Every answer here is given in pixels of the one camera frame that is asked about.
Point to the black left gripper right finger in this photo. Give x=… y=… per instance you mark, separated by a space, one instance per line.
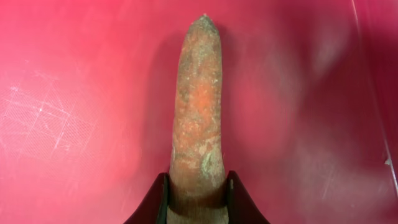
x=241 y=208

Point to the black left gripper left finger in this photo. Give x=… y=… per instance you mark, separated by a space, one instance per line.
x=153 y=208

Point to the red serving tray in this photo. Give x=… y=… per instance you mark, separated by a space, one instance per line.
x=87 y=106

